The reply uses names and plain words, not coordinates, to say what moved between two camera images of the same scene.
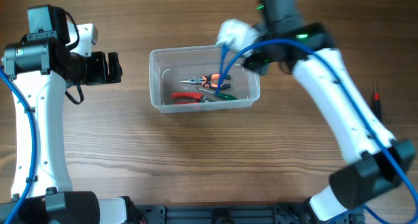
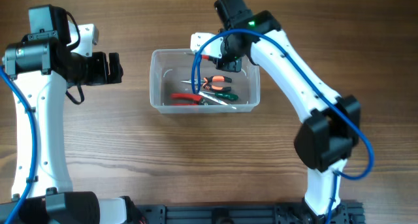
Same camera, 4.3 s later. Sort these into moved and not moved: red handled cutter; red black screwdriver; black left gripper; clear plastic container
Moved: red black screwdriver
Not moved: black left gripper; red handled cutter; clear plastic container
